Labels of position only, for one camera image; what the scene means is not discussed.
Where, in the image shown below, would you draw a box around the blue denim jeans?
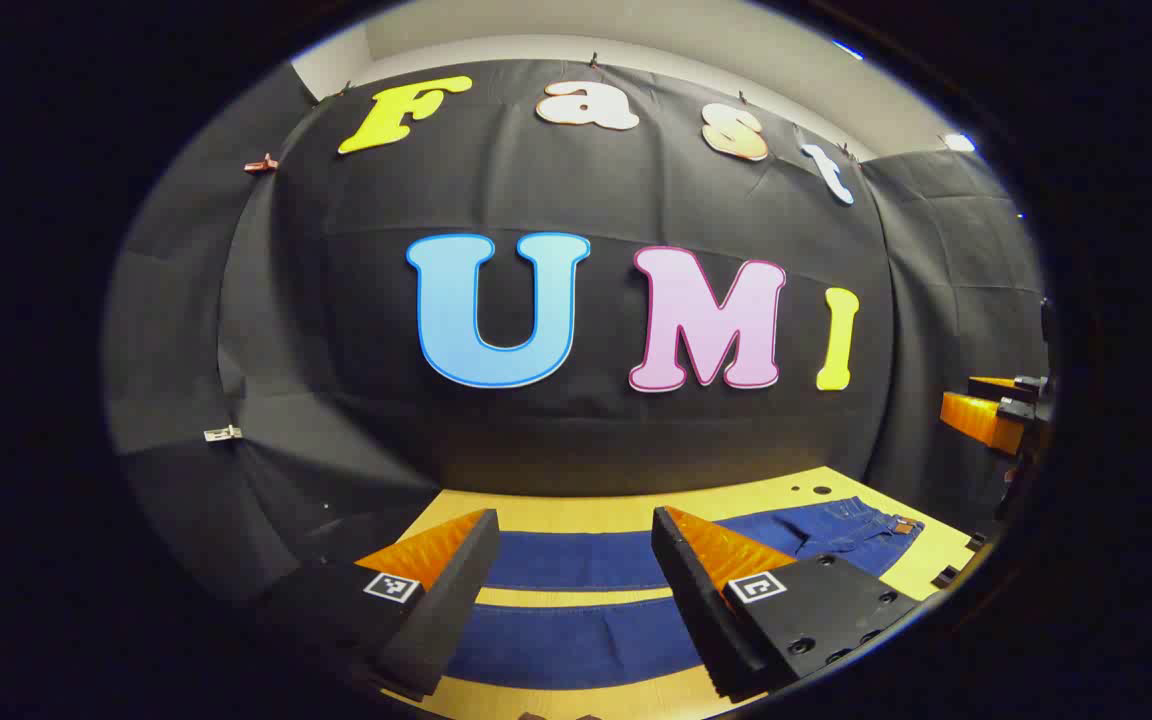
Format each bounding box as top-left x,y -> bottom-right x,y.
446,497 -> 925,691

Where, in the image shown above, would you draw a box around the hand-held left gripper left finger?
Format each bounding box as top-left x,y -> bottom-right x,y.
266,508 -> 500,701

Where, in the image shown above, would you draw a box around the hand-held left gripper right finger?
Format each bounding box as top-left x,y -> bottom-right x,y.
651,505 -> 927,701

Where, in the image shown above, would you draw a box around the black backdrop cloth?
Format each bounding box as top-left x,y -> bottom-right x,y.
106,58 -> 1052,601

